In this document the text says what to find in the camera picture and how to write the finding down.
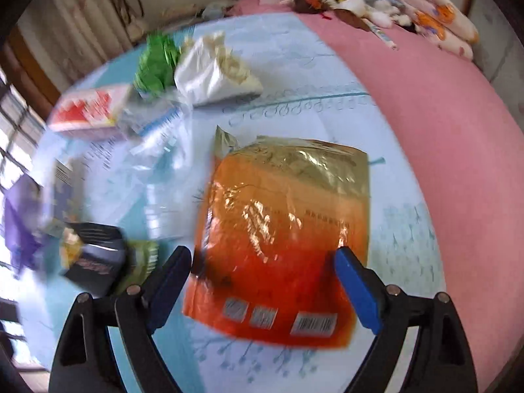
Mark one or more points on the pink white carton box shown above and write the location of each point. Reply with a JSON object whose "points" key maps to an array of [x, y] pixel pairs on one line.
{"points": [[86, 108]]}

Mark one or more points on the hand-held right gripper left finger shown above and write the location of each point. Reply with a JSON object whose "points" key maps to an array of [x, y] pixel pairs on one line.
{"points": [[168, 290]]}

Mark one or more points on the light blue printed blanket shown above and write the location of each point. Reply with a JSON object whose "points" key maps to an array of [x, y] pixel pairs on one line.
{"points": [[286, 69]]}

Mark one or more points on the pink bed sheet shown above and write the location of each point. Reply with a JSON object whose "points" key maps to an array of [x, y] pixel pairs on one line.
{"points": [[450, 151]]}

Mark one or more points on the dark blue printed packet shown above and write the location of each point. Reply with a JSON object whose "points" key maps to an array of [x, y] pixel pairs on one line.
{"points": [[63, 196]]}

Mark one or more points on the window with metal grille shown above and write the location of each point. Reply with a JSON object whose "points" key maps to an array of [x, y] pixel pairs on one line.
{"points": [[16, 131]]}

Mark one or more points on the pale green snack wrapper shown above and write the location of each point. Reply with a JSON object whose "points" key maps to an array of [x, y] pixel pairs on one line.
{"points": [[141, 260]]}

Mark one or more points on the beige curtain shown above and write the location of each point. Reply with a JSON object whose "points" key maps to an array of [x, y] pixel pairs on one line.
{"points": [[82, 28]]}

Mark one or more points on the white crumpled paper bag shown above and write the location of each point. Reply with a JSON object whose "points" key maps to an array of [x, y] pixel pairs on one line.
{"points": [[208, 77]]}

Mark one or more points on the purple wrapper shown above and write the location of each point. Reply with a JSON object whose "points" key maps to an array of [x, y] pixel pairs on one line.
{"points": [[22, 221]]}

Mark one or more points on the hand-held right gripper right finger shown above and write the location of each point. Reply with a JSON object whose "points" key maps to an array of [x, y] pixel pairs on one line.
{"points": [[358, 290]]}

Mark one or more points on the white plush toy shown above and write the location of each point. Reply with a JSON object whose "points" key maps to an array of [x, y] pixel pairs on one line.
{"points": [[389, 10]]}

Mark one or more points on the orange snack bag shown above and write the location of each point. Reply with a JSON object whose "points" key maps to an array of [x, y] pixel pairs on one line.
{"points": [[278, 233]]}

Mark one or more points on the green crumpled paper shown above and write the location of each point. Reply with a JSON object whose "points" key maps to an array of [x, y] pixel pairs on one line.
{"points": [[155, 63]]}

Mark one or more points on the clear plastic bag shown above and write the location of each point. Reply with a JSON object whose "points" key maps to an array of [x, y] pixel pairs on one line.
{"points": [[163, 143]]}

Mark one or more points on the white pen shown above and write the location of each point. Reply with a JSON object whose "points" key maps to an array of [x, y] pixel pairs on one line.
{"points": [[382, 36]]}

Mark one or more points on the brown plush toy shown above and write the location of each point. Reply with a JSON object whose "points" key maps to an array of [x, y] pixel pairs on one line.
{"points": [[309, 2]]}

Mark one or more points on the black yellow snack wrapper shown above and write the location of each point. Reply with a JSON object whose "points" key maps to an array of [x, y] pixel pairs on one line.
{"points": [[98, 258]]}

